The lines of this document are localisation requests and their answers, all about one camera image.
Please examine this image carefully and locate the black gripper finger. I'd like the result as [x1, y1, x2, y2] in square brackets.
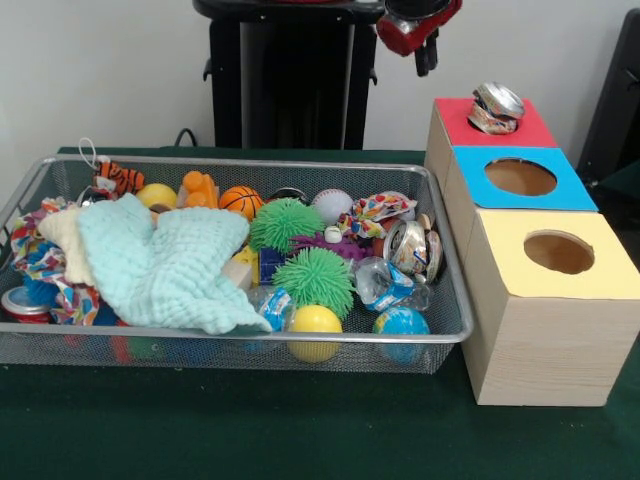
[425, 30, 441, 69]
[413, 43, 431, 78]

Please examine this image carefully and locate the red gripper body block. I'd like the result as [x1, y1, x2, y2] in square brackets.
[375, 0, 464, 56]

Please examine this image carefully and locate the crushed silver can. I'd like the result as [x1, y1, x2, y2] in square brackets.
[467, 81, 526, 135]
[383, 219, 445, 285]

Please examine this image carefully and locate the shallow mesh bin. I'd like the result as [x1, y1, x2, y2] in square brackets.
[0, 153, 475, 376]

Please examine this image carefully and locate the wooden three-hole box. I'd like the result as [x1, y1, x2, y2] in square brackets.
[424, 98, 640, 407]

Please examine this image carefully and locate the black flat panel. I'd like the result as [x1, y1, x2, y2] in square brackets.
[574, 7, 640, 174]

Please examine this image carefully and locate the green spiky ball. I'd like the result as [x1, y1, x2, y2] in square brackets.
[248, 198, 326, 254]
[273, 248, 357, 319]

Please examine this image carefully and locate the small orange basketball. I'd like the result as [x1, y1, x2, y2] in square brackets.
[218, 186, 265, 221]

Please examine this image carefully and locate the dark green side tablecloth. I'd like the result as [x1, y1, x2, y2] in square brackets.
[597, 163, 640, 201]

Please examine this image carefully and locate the blue globe ball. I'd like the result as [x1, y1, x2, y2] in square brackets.
[373, 307, 432, 364]

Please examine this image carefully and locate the yellow ball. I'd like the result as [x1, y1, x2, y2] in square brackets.
[287, 304, 345, 364]
[136, 183, 179, 210]

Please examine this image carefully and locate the tiger plush toy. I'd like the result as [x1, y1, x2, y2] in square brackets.
[94, 157, 147, 196]

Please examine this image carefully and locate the mint waffle cloth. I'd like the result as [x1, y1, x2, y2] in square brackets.
[77, 193, 274, 335]

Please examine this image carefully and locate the cream cloth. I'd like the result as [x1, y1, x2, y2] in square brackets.
[38, 207, 96, 287]

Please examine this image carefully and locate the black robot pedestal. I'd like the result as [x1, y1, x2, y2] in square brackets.
[192, 0, 389, 150]

